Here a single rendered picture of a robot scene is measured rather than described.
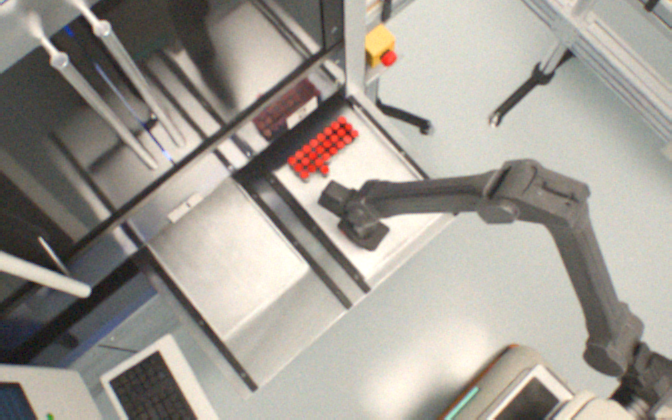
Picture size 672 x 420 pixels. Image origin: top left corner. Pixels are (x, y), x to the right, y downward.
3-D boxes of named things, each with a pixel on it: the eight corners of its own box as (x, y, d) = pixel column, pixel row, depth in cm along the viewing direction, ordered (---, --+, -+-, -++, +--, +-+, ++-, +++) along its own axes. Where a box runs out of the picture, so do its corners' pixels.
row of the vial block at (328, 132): (287, 165, 176) (286, 160, 172) (343, 120, 179) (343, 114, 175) (293, 172, 176) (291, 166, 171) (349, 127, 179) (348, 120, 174)
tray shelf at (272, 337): (122, 245, 174) (119, 244, 172) (339, 71, 185) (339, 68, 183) (245, 401, 164) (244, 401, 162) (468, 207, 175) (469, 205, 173)
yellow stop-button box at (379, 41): (353, 49, 176) (353, 35, 169) (375, 31, 177) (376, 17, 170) (373, 70, 174) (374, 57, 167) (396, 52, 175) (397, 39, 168)
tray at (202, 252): (136, 231, 173) (131, 228, 170) (220, 163, 177) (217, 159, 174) (222, 339, 166) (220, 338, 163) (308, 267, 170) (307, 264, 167)
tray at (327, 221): (274, 175, 176) (272, 171, 173) (354, 110, 180) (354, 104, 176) (365, 280, 169) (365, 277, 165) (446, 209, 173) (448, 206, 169)
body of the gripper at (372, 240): (353, 204, 161) (352, 195, 154) (390, 230, 159) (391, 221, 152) (336, 227, 160) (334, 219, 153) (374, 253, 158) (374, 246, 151)
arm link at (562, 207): (562, 210, 101) (590, 161, 106) (481, 199, 111) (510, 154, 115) (629, 382, 126) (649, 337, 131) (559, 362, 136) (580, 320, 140)
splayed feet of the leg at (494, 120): (481, 118, 272) (487, 104, 258) (573, 39, 280) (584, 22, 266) (495, 133, 270) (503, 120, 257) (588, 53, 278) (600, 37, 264)
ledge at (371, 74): (330, 50, 186) (330, 47, 185) (368, 20, 188) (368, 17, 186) (366, 87, 183) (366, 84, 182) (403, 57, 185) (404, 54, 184)
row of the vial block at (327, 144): (293, 172, 176) (292, 167, 171) (349, 127, 179) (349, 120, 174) (299, 179, 175) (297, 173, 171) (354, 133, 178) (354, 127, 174)
